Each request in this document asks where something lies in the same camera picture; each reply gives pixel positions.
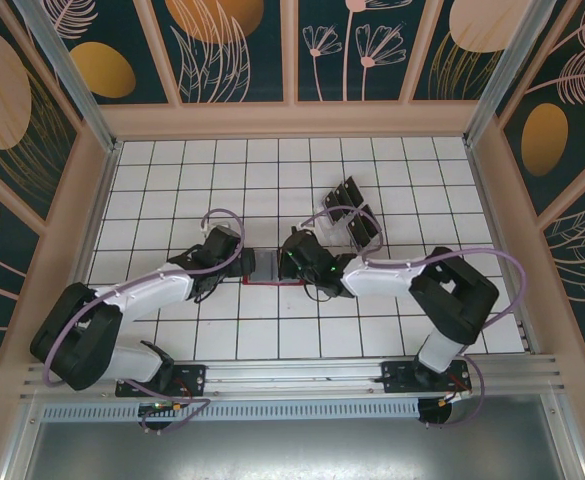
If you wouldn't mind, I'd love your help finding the red card holder wallet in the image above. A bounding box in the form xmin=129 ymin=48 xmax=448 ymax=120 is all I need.
xmin=241 ymin=247 xmax=306 ymax=287

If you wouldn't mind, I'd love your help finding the tray of black blocks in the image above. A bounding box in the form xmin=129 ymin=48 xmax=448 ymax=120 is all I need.
xmin=316 ymin=174 xmax=386 ymax=251

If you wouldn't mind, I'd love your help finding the steel sheet panel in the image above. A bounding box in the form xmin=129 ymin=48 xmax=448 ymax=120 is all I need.
xmin=1 ymin=394 xmax=585 ymax=480

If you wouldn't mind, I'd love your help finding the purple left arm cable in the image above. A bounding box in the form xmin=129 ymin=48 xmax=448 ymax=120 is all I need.
xmin=44 ymin=208 xmax=246 ymax=436

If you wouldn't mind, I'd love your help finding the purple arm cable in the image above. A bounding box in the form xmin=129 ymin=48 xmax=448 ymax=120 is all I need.
xmin=44 ymin=208 xmax=246 ymax=436
xmin=301 ymin=207 xmax=526 ymax=431

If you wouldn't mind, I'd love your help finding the aluminium mounting rail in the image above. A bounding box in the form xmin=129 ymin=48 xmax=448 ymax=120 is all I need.
xmin=21 ymin=353 xmax=563 ymax=401

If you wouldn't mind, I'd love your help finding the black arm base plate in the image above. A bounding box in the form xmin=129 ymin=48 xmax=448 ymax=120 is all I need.
xmin=380 ymin=360 xmax=473 ymax=396
xmin=115 ymin=363 xmax=208 ymax=399

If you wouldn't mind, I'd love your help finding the grey slotted cable duct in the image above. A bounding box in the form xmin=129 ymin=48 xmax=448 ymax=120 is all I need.
xmin=41 ymin=397 xmax=422 ymax=422

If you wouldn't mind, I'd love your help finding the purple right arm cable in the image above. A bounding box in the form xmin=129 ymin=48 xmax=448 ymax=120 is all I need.
xmin=301 ymin=207 xmax=526 ymax=431

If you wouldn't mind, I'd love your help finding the aluminium frame post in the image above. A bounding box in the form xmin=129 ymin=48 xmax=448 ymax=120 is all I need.
xmin=463 ymin=0 xmax=553 ymax=149
xmin=14 ymin=0 xmax=123 ymax=154

